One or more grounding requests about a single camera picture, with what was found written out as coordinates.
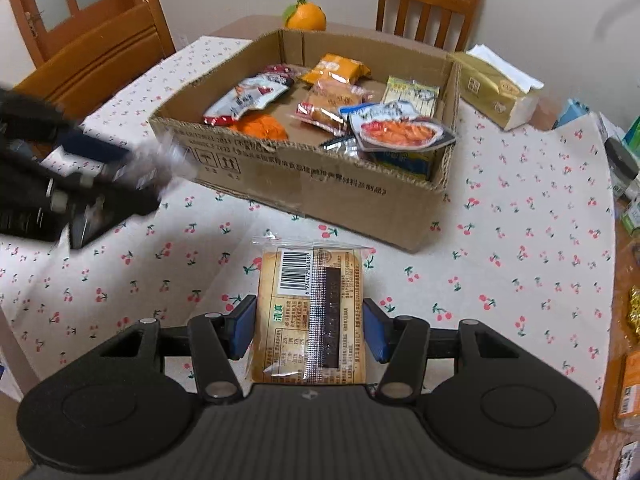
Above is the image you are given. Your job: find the gold foil ornament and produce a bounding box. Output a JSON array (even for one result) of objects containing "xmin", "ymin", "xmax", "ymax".
[{"xmin": 626, "ymin": 285, "xmax": 640, "ymax": 336}]

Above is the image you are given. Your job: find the orange foil snack packet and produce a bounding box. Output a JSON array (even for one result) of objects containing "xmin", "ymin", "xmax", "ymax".
[{"xmin": 231, "ymin": 112, "xmax": 291, "ymax": 142}]

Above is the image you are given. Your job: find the black round jar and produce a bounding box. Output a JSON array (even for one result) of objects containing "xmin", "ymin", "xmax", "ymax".
[{"xmin": 602, "ymin": 137, "xmax": 640, "ymax": 188}]

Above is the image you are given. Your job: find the light blue box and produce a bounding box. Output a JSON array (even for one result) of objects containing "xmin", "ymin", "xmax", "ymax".
[{"xmin": 552, "ymin": 97, "xmax": 593, "ymax": 131}]

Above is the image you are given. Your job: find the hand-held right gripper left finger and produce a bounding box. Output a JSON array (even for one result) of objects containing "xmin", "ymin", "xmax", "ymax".
[{"xmin": 97, "ymin": 294, "xmax": 258, "ymax": 403}]

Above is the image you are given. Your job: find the beige barcode cake packet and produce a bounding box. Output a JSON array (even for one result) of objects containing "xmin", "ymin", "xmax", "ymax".
[{"xmin": 250, "ymin": 237, "xmax": 376, "ymax": 388}]

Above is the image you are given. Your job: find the red white snack packet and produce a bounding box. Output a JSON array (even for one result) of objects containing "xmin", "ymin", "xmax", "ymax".
[{"xmin": 202, "ymin": 62, "xmax": 293, "ymax": 127}]

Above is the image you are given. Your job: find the orange box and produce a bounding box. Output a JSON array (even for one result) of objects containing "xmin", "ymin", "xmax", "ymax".
[{"xmin": 612, "ymin": 352, "xmax": 640, "ymax": 428}]

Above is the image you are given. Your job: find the clear dark jerky packet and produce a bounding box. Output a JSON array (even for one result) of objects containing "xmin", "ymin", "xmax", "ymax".
[{"xmin": 117, "ymin": 140, "xmax": 196, "ymax": 196}]

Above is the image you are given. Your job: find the orange yellow snack packet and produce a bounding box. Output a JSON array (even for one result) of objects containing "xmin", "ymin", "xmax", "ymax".
[{"xmin": 299, "ymin": 53, "xmax": 372, "ymax": 86}]

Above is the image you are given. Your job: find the orange fruit with leaf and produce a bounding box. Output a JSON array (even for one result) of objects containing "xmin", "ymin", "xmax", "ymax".
[{"xmin": 282, "ymin": 0, "xmax": 328, "ymax": 31}]

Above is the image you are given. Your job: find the bun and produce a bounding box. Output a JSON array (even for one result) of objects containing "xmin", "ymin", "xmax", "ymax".
[{"xmin": 290, "ymin": 82, "xmax": 378, "ymax": 133}]

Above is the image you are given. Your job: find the brown cardboard box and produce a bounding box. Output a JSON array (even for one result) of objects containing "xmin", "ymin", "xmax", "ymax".
[{"xmin": 149, "ymin": 27, "xmax": 463, "ymax": 253}]

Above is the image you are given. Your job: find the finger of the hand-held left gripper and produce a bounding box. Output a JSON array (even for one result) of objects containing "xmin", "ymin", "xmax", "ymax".
[
  {"xmin": 0, "ymin": 87, "xmax": 132, "ymax": 165},
  {"xmin": 50, "ymin": 174, "xmax": 162, "ymax": 251}
]

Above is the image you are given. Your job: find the yellow green snack packet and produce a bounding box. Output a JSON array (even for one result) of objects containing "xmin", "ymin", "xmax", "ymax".
[{"xmin": 382, "ymin": 76, "xmax": 441, "ymax": 117}]

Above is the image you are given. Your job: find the cherry print tablecloth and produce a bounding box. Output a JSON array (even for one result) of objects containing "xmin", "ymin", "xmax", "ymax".
[{"xmin": 0, "ymin": 35, "xmax": 618, "ymax": 406}]

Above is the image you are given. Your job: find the green box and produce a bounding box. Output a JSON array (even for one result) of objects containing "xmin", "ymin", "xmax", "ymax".
[{"xmin": 622, "ymin": 115, "xmax": 640, "ymax": 156}]

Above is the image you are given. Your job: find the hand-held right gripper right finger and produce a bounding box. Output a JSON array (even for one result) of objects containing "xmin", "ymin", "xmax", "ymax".
[{"xmin": 362, "ymin": 297, "xmax": 523, "ymax": 403}]

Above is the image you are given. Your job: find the blue white snack packet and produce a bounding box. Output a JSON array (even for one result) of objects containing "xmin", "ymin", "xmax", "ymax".
[{"xmin": 340, "ymin": 101, "xmax": 457, "ymax": 152}]

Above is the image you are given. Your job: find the gold white tissue pack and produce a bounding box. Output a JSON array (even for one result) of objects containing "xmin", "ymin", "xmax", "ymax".
[{"xmin": 452, "ymin": 44, "xmax": 546, "ymax": 132}]

